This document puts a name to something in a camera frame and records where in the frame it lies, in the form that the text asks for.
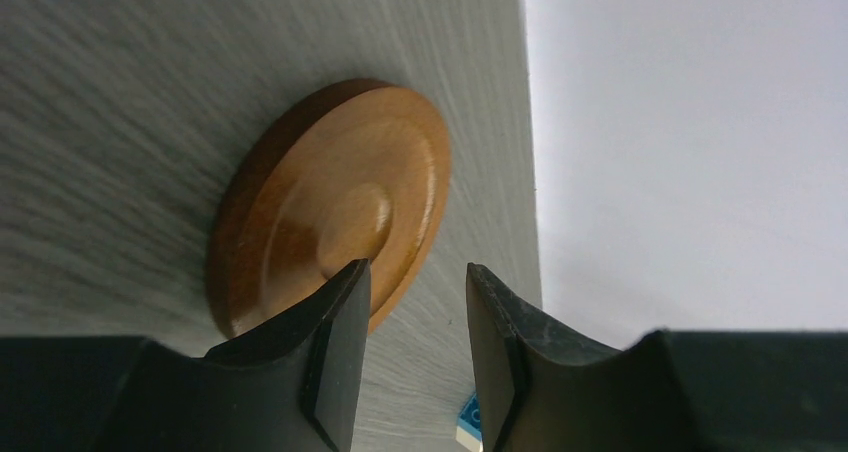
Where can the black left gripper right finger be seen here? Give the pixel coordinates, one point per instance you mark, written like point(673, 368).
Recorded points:
point(543, 386)

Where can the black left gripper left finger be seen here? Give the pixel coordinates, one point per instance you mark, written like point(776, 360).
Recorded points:
point(290, 384)

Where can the brown ringed coaster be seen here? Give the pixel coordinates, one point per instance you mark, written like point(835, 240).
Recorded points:
point(359, 169)

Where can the blue white toy block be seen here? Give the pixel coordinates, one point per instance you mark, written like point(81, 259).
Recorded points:
point(468, 427)

